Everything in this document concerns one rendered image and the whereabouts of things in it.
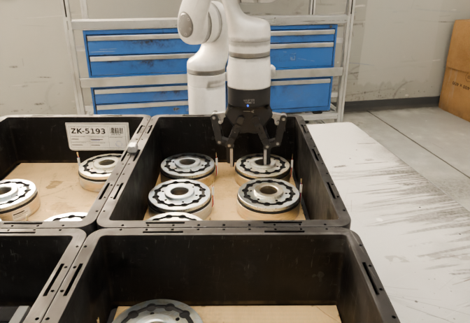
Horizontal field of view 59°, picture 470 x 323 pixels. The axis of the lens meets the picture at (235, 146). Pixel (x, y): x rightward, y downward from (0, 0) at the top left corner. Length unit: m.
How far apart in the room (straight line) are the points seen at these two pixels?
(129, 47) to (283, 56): 0.93
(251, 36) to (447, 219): 0.60
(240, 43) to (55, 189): 0.43
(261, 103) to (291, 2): 2.87
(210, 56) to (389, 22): 3.04
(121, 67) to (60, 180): 1.77
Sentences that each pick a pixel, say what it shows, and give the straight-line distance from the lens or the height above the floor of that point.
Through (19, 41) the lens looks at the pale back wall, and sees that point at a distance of 3.55.
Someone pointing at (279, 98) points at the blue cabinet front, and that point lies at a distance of 2.74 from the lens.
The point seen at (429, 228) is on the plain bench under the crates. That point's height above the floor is 0.70.
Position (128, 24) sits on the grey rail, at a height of 0.91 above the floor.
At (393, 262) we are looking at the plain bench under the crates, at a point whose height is 0.70.
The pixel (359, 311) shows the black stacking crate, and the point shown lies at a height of 0.89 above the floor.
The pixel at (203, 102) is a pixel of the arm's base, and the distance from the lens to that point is 1.00.
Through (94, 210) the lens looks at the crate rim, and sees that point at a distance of 0.54.
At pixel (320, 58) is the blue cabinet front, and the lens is 2.77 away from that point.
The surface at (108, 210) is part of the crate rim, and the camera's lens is 0.53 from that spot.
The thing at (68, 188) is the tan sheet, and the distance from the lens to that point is 0.83.
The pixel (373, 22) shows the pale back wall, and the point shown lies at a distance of 3.86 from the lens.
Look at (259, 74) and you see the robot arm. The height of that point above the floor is 1.04.
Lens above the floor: 1.20
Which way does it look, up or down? 23 degrees down
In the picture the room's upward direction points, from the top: straight up
